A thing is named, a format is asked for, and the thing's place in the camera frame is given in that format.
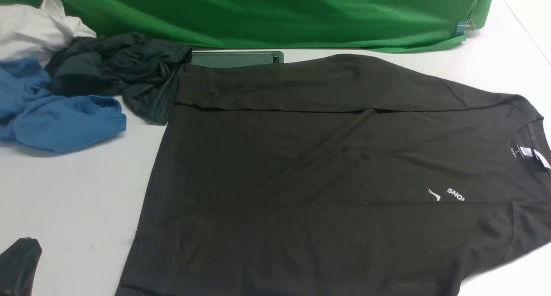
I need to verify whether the dark gray long-sleeve shirt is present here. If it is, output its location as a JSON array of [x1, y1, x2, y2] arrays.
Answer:
[[116, 54, 550, 296]]

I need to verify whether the recessed metal table hatch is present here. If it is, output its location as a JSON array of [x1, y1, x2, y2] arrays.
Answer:
[[191, 51, 284, 68]]

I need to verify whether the dark teal crumpled garment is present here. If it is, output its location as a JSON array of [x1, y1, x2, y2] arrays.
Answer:
[[45, 33, 192, 125]]

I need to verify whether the green backdrop cloth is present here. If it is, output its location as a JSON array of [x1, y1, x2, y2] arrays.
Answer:
[[1, 0, 492, 54]]

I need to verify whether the blue binder clip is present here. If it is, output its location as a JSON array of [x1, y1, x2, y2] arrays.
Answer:
[[455, 19, 477, 36]]

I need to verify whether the blue crumpled garment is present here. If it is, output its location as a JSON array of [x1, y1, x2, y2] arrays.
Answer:
[[0, 57, 127, 154]]

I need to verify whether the white crumpled garment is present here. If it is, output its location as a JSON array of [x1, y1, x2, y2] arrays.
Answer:
[[0, 0, 96, 67]]

